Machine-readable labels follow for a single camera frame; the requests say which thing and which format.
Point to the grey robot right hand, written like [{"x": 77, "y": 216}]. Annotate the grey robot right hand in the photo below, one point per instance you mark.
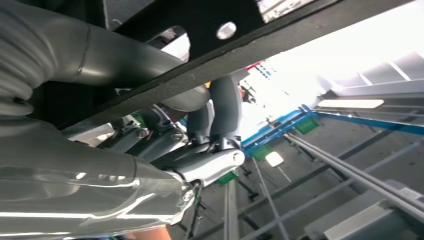
[{"x": 82, "y": 185}]

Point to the blue metal shelf rack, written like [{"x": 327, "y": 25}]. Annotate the blue metal shelf rack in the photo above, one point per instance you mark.
[{"x": 381, "y": 123}]

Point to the green panel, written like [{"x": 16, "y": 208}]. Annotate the green panel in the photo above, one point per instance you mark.
[
  {"x": 261, "y": 153},
  {"x": 307, "y": 126},
  {"x": 228, "y": 178}
]

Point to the long ceiling light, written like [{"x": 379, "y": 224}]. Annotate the long ceiling light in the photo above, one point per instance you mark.
[{"x": 351, "y": 103}]

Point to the grey ceiling pipe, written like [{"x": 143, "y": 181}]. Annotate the grey ceiling pipe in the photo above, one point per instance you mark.
[{"x": 364, "y": 179}]

